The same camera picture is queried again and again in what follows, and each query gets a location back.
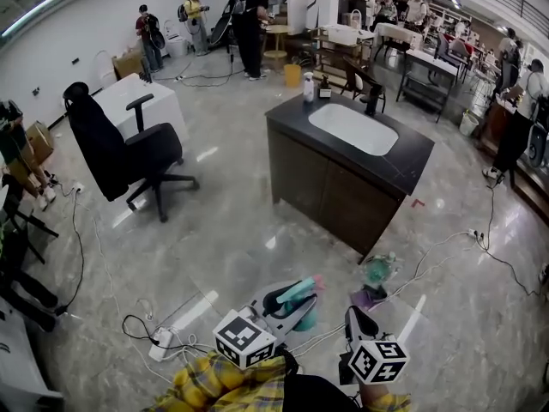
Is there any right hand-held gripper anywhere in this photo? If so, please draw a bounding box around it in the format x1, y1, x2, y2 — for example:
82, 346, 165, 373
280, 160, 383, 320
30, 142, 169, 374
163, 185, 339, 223
338, 306, 411, 385

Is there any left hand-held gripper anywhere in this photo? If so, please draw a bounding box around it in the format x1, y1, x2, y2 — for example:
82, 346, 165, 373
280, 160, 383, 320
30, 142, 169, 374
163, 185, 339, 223
213, 280, 318, 369

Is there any teal spray bottle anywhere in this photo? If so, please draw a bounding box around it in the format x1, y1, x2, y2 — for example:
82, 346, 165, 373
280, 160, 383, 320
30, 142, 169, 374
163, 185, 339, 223
276, 274, 325, 333

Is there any person's right forearm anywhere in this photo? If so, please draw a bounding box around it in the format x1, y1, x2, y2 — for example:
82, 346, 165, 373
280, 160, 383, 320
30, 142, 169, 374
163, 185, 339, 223
359, 382, 413, 412

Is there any person's left forearm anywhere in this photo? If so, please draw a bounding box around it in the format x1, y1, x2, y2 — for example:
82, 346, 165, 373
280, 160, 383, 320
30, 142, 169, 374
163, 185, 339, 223
143, 349, 287, 412

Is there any purple cloth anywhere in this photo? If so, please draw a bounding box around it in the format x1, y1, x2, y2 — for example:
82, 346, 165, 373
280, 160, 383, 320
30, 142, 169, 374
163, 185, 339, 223
350, 284, 389, 313

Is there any person's black-clothed body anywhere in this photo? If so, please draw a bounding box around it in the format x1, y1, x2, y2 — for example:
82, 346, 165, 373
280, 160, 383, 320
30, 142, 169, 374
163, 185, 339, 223
281, 372, 362, 412

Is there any dark wooden sink cabinet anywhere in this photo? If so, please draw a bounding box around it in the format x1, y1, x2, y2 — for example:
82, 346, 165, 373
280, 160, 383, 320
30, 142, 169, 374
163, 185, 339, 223
264, 91, 436, 265

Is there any white sink basin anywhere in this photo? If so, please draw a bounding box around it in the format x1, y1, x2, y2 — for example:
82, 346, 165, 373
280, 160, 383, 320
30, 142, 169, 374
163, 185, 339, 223
308, 102, 400, 156

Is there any black office chair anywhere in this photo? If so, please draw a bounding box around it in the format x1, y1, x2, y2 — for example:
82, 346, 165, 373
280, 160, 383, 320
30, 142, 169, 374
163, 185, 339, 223
63, 82, 201, 224

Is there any black faucet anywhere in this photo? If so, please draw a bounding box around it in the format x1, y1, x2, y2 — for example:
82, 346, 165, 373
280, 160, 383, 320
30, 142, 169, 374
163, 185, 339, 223
359, 82, 386, 117

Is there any white waste bucket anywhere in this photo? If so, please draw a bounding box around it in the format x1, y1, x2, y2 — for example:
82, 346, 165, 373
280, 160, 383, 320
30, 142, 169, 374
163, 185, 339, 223
459, 109, 480, 137

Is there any yellow bucket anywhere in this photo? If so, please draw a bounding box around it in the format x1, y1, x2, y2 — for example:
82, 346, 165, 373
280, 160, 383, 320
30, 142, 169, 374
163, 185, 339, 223
283, 63, 303, 88

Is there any dark wooden chair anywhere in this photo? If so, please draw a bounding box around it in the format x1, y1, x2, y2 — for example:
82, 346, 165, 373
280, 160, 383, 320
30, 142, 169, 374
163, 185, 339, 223
341, 56, 388, 103

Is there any round wooden side table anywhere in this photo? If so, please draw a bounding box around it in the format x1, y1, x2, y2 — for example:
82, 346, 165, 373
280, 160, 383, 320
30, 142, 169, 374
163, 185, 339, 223
262, 24, 292, 71

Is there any white cabinet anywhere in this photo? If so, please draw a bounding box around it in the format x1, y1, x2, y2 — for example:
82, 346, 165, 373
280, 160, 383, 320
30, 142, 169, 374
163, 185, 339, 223
0, 300, 66, 412

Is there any white storage box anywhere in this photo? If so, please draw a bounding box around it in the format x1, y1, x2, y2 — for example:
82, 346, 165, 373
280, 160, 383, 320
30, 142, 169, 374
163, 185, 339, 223
326, 24, 366, 46

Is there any black folding stool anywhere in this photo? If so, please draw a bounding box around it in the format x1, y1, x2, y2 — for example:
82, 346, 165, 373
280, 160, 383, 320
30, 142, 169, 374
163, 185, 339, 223
0, 173, 60, 266

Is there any white toilet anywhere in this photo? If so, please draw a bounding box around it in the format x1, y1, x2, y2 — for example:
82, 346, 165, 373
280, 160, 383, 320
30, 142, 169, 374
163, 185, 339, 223
164, 18, 190, 58

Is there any cardboard box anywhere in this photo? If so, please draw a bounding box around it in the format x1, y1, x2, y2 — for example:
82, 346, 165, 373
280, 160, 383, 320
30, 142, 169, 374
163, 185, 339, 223
112, 51, 146, 81
24, 120, 56, 166

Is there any black folded reflector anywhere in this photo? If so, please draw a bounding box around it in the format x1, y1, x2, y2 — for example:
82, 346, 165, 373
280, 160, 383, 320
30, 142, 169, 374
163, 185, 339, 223
208, 0, 248, 52

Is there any white clothed table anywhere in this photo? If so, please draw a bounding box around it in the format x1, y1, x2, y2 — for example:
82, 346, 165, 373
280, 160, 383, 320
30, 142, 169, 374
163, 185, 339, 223
371, 21, 425, 62

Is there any ceiling light strip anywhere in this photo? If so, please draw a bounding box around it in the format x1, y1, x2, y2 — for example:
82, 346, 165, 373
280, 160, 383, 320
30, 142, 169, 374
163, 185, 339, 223
1, 0, 62, 39

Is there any long white cable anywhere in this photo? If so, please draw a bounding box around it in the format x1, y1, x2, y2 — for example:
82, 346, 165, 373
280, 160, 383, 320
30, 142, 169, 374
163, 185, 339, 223
377, 229, 478, 303

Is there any long black cable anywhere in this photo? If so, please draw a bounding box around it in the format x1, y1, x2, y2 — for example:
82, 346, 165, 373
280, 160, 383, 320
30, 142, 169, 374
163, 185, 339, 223
480, 185, 542, 299

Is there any white table black frame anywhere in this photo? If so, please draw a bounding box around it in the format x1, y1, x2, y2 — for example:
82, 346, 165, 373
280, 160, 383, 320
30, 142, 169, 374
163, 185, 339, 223
395, 48, 461, 124

